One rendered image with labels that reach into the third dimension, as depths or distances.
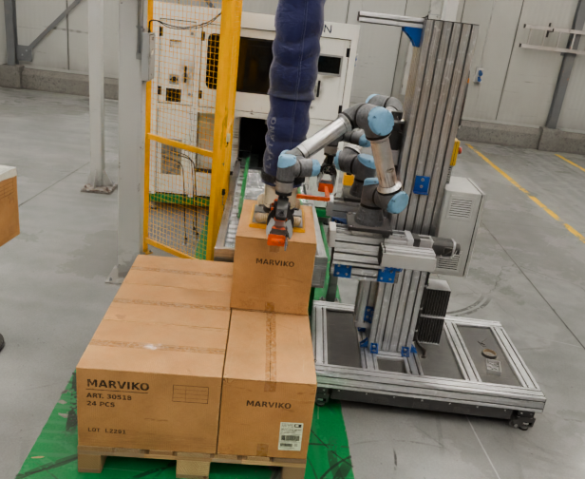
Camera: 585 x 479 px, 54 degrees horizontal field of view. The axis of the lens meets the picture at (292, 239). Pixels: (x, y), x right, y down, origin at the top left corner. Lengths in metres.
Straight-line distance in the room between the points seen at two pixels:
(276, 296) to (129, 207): 1.71
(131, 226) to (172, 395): 2.04
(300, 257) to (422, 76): 1.06
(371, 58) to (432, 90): 9.21
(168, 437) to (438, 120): 1.96
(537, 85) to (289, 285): 10.50
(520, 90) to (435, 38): 9.92
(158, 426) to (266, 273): 0.88
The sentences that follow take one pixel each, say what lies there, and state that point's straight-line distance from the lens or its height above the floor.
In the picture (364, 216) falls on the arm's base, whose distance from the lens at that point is 2.91.
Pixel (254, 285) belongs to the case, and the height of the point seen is 0.69.
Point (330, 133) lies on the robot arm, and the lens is 2.64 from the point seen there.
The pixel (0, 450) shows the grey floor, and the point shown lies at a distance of 3.09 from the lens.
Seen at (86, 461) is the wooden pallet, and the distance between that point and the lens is 2.86.
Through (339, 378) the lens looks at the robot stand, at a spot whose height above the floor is 0.20.
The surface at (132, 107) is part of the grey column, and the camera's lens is 4.15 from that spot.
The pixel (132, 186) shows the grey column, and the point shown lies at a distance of 4.27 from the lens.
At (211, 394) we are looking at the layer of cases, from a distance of 2.55.
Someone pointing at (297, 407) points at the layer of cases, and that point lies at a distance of 2.58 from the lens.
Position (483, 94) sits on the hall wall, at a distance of 12.67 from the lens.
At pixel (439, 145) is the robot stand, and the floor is 1.44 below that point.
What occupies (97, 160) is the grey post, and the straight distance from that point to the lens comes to 6.54.
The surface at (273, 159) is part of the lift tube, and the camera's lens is 2.95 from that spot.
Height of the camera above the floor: 1.96
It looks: 21 degrees down
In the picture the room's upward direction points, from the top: 7 degrees clockwise
